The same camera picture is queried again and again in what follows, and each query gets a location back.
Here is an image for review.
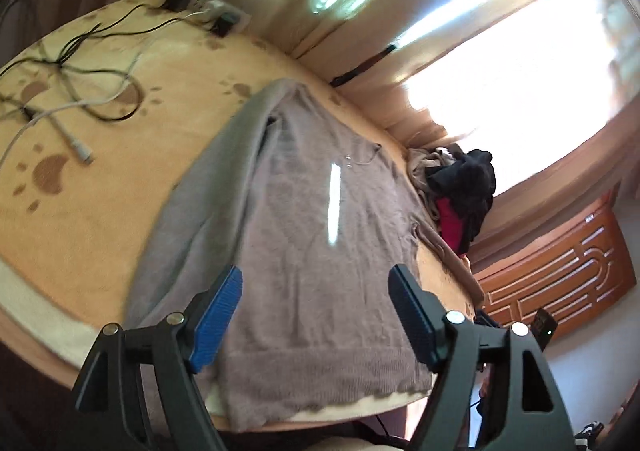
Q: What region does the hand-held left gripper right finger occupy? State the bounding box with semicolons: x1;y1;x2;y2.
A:
388;263;573;451

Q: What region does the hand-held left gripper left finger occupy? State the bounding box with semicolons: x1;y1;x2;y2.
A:
72;265;244;451

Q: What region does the grey knit sweater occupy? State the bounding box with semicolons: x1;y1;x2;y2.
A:
122;78;473;432

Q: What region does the red garment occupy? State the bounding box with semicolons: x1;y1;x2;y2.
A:
434;197;473;256

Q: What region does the small black device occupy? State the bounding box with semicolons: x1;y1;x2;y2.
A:
530;307;559;348

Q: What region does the carved wooden door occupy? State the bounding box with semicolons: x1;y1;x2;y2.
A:
472;191;630;334

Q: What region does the yellow paw print blanket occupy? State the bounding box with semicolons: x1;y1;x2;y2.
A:
0;0;486;422

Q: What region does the beige garment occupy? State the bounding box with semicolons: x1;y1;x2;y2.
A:
406;147;458;224

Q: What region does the dark navy knit garment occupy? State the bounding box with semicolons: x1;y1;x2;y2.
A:
429;148;497;256

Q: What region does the white and black shoe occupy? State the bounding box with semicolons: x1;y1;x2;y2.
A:
574;422;607;447

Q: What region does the white power strip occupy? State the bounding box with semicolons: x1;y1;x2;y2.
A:
152;0;251;34

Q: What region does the white charger plug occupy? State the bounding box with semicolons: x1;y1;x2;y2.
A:
192;1;221;22

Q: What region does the white charger cable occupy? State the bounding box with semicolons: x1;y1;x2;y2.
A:
0;33;168;166

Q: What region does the black charger cable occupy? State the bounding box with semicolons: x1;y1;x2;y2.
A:
0;1;201;124

